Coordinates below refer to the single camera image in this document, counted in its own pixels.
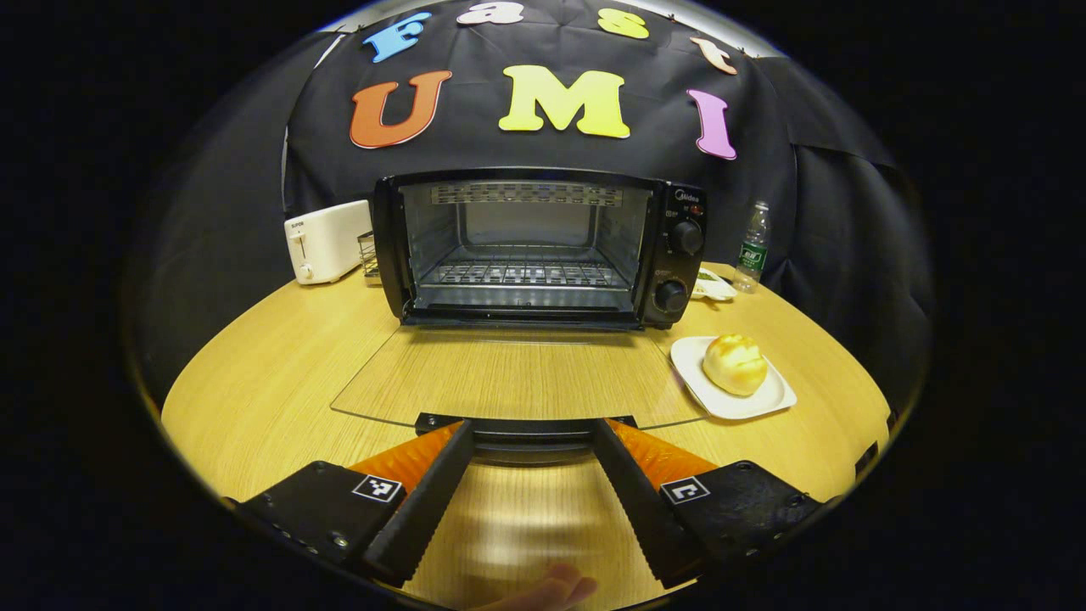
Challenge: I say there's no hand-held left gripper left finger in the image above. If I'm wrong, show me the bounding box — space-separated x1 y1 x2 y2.
225 420 474 588

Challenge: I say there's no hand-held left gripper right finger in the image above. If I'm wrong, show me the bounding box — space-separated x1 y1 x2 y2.
591 418 824 589

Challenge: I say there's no round golden bread bun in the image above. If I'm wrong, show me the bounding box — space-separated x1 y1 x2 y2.
703 334 769 397

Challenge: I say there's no black electric oven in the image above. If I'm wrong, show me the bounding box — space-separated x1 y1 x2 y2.
329 167 708 466

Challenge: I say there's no white square plate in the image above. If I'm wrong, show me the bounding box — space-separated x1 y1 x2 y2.
670 335 798 421

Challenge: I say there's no white divided condiment dish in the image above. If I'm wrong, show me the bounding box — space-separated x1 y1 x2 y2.
691 267 737 302

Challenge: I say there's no clear plastic water bottle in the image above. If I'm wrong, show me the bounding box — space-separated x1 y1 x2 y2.
734 201 771 294

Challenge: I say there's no white toaster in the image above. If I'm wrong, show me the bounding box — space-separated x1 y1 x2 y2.
284 200 374 285

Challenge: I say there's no black backdrop cloth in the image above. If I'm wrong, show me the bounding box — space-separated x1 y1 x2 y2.
127 0 934 408

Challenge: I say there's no wire oven rack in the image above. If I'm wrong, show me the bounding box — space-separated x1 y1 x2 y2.
422 259 624 289

